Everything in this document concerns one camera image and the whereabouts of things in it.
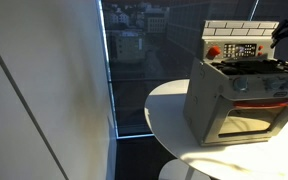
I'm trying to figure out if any white table base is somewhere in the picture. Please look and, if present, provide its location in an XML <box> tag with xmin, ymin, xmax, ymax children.
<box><xmin>158</xmin><ymin>159</ymin><xmax>211</xmax><ymax>180</ymax></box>

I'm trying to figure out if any round white table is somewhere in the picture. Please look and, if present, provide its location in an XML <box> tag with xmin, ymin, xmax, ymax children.
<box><xmin>144</xmin><ymin>80</ymin><xmax>288</xmax><ymax>180</ymax></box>

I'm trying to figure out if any grey toy stove oven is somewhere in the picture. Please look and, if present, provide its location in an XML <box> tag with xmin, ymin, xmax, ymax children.
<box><xmin>183</xmin><ymin>20</ymin><xmax>288</xmax><ymax>146</ymax></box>

